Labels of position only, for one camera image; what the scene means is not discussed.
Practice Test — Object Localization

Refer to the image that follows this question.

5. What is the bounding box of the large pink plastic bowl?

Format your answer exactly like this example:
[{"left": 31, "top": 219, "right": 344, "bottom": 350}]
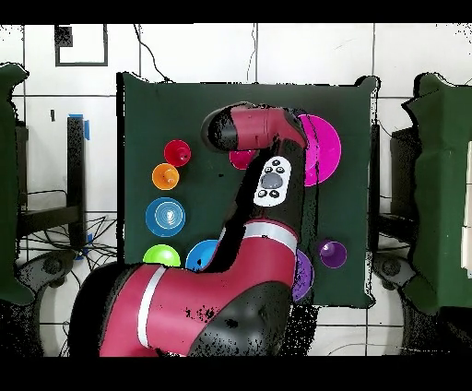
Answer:
[{"left": 297, "top": 113, "right": 343, "bottom": 188}]

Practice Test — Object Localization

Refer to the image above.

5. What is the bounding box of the magenta plastic cup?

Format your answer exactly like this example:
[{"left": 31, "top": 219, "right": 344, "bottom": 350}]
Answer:
[{"left": 229, "top": 148, "right": 257, "bottom": 172}]

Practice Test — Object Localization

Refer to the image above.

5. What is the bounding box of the large light blue plastic bowl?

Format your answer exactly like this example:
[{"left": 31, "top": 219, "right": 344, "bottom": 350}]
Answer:
[{"left": 184, "top": 239, "right": 220, "bottom": 273}]

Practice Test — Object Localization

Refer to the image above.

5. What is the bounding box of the orange plastic cup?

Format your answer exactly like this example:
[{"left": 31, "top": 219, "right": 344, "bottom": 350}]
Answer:
[{"left": 151, "top": 162, "right": 181, "bottom": 192}]

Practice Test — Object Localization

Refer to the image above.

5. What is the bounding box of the shallow light blue plastic bowl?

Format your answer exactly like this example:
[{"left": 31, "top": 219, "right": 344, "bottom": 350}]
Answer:
[{"left": 145, "top": 196, "right": 186, "bottom": 238}]

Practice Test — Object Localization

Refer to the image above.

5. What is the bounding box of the red plastic cup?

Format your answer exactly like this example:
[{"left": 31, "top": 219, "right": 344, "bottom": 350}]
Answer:
[{"left": 163, "top": 138, "right": 192, "bottom": 168}]

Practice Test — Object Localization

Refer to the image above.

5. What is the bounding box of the green plastic bowl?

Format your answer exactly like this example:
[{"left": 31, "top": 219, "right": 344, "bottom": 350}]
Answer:
[{"left": 142, "top": 243, "right": 182, "bottom": 267}]

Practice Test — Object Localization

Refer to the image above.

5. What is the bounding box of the purple plastic bowl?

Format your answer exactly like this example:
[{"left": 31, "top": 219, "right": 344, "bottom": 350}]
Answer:
[{"left": 292, "top": 249, "right": 315, "bottom": 302}]

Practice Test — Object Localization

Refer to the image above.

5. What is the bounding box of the dark green tablecloth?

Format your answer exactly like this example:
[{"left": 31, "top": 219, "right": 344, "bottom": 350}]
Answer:
[{"left": 115, "top": 71, "right": 381, "bottom": 309}]

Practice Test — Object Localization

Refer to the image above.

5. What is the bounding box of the purple plastic cup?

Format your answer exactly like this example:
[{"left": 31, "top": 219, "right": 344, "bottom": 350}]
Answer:
[{"left": 317, "top": 239, "right": 348, "bottom": 269}]

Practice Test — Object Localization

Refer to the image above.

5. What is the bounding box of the green cloth covered side table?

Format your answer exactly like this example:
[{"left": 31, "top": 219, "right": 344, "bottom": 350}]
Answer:
[
  {"left": 401, "top": 72, "right": 472, "bottom": 314},
  {"left": 0, "top": 61, "right": 34, "bottom": 305}
]

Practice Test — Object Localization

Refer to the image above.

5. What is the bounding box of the tangle of floor cables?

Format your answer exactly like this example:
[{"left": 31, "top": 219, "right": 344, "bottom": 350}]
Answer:
[{"left": 18, "top": 215, "right": 119, "bottom": 274}]

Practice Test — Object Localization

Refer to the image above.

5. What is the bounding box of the thin black floor cable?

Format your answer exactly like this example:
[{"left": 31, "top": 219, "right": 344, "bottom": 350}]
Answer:
[{"left": 132, "top": 23, "right": 172, "bottom": 83}]

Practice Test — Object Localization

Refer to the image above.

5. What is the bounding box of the dark square floor frame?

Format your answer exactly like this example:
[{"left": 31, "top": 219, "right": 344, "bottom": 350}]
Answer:
[{"left": 53, "top": 23, "right": 109, "bottom": 67}]

